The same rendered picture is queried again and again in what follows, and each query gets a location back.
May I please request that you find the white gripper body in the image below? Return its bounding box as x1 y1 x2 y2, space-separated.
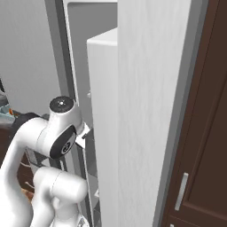
75 121 91 148

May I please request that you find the grey fridge door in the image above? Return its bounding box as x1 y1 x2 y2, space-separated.
43 0 119 227

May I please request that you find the dark brown cupboard run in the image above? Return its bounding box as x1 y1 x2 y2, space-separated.
0 122 41 202

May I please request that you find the teal container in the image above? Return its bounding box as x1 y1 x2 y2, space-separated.
0 104 15 124

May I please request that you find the dark brown cupboard door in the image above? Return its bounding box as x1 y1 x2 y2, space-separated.
160 0 227 227

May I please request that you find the dark brown drawer front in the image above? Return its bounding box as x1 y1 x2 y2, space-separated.
165 215 227 227

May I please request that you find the silver cupboard door handle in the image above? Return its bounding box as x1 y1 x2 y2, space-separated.
174 172 190 212

